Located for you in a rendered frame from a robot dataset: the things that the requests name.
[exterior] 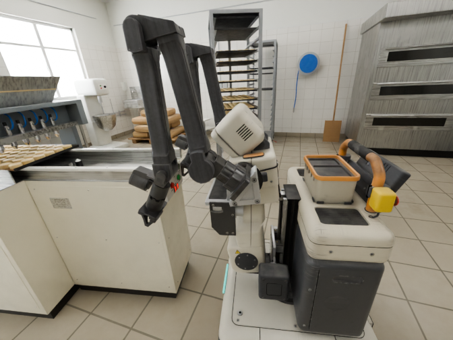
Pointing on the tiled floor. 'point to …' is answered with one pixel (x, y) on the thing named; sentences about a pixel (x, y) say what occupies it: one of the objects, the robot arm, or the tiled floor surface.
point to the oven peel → (334, 127)
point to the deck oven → (405, 81)
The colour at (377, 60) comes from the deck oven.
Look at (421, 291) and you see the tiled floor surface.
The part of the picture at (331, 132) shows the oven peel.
